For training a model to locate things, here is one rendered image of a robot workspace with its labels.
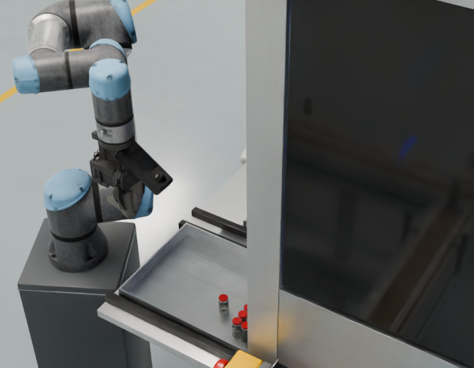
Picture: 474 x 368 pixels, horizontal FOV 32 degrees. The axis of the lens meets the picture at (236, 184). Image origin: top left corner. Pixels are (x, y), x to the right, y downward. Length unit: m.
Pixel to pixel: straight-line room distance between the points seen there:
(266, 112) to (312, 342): 0.46
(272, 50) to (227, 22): 3.66
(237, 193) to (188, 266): 0.29
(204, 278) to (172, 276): 0.07
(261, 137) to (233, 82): 3.01
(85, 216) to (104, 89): 0.52
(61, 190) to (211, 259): 0.39
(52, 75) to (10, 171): 2.17
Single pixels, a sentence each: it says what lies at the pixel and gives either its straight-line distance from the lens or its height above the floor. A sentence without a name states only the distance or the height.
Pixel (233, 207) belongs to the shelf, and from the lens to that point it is 2.10.
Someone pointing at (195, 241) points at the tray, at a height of 0.88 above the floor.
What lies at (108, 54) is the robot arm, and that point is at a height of 1.43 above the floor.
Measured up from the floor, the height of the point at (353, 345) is 1.15.
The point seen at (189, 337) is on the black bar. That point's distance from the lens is 1.78.
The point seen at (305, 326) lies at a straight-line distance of 1.47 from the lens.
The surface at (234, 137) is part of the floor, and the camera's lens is 3.86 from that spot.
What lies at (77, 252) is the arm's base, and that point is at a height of 0.85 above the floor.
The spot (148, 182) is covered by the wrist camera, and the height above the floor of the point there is 1.23.
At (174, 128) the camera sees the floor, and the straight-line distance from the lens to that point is 3.93.
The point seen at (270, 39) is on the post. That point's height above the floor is 1.69.
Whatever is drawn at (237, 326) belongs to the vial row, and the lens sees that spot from 1.77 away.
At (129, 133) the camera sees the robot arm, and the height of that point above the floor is 1.32.
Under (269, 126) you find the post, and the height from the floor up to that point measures 1.54.
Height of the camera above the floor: 2.24
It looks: 39 degrees down
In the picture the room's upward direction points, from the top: 1 degrees counter-clockwise
